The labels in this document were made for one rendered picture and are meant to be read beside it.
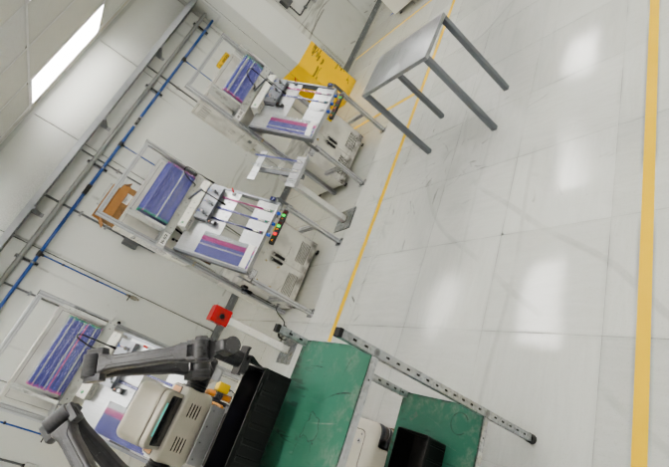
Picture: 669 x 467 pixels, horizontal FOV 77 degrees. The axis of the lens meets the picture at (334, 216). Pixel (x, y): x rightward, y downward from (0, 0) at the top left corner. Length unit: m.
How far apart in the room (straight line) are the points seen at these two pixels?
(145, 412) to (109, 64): 4.73
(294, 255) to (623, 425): 2.96
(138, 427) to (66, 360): 1.95
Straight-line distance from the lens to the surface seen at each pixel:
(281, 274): 4.05
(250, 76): 4.66
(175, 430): 1.94
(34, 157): 5.47
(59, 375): 3.76
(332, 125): 4.77
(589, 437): 2.07
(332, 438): 1.47
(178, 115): 5.90
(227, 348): 1.52
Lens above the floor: 1.83
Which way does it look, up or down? 24 degrees down
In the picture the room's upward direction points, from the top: 55 degrees counter-clockwise
